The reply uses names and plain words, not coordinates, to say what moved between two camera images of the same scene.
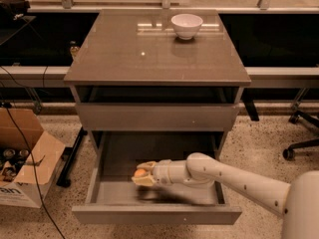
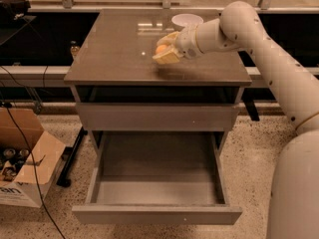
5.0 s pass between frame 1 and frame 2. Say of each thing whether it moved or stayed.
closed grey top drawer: stayed
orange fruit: moved
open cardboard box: stayed
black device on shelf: stayed
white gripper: moved
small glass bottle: stayed
